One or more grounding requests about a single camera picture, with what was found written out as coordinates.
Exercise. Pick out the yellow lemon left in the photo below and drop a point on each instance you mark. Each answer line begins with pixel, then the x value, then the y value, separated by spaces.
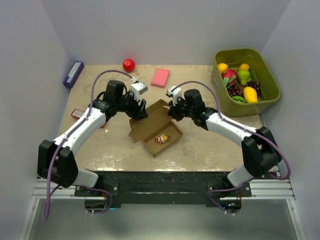
pixel 222 67

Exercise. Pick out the purple rectangular box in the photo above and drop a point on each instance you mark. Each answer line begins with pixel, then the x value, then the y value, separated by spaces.
pixel 73 74

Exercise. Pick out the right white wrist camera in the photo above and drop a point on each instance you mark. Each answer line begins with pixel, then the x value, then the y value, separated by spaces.
pixel 175 93

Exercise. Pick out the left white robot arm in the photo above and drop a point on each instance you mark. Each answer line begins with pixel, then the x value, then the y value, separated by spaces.
pixel 56 159

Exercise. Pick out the orange fruit right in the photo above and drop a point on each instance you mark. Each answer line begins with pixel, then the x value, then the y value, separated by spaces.
pixel 244 67

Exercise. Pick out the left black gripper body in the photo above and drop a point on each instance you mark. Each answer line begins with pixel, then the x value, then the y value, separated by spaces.
pixel 129 105

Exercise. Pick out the red rectangular box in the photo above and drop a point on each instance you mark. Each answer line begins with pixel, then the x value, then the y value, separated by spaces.
pixel 77 114

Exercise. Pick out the green pear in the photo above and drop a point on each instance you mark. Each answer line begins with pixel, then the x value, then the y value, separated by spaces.
pixel 243 77

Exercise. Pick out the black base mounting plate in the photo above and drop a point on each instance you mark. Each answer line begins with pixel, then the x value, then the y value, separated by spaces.
pixel 209 188

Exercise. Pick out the red apple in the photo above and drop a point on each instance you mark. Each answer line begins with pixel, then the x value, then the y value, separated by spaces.
pixel 128 65

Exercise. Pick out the red green dragon fruit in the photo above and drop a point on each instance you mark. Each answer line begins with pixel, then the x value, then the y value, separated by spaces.
pixel 229 77

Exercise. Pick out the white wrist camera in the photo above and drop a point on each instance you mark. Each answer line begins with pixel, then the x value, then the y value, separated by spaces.
pixel 175 93
pixel 137 89

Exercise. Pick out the dark purple grapes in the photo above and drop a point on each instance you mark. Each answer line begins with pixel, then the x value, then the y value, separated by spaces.
pixel 237 89

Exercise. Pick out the green round toy fruit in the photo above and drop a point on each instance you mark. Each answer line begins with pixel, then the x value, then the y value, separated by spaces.
pixel 238 99

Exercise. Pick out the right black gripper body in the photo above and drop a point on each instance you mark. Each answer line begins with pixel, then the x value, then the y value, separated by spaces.
pixel 181 109

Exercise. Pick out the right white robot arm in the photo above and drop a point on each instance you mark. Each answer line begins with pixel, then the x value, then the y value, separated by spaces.
pixel 257 145

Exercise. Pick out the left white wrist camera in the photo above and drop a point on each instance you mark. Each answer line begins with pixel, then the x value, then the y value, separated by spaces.
pixel 137 89

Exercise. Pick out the brown cardboard box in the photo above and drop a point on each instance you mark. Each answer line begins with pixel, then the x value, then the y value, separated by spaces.
pixel 157 123

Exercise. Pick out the pink sticky note pad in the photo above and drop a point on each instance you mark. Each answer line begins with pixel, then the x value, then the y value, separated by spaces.
pixel 160 78

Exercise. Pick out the olive green plastic bin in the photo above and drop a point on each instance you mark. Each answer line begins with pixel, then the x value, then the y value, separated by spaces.
pixel 259 71

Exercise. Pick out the yellow mango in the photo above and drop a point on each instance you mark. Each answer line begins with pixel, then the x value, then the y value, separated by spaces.
pixel 250 95

